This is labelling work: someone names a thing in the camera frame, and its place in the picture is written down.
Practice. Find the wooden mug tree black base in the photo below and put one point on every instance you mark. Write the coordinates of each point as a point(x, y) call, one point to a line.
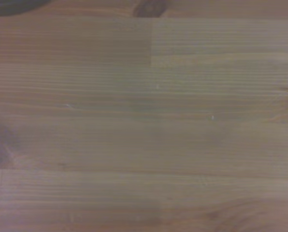
point(8, 6)

